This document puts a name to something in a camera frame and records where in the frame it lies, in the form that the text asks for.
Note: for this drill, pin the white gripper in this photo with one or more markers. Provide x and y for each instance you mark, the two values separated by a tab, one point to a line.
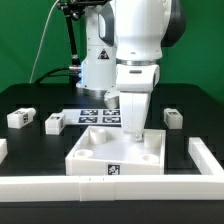
135	85

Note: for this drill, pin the white square table top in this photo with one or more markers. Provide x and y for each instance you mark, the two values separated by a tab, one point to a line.
103	150

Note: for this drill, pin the white sheet with markers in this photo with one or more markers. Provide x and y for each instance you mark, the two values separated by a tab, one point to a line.
92	116

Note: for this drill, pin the white U-shaped obstacle fence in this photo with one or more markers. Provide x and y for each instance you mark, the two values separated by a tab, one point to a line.
207	185

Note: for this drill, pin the white block at left edge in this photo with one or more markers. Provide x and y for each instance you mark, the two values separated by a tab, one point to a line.
3	149

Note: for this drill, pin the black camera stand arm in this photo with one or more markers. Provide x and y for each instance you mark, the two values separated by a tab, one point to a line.
73	10

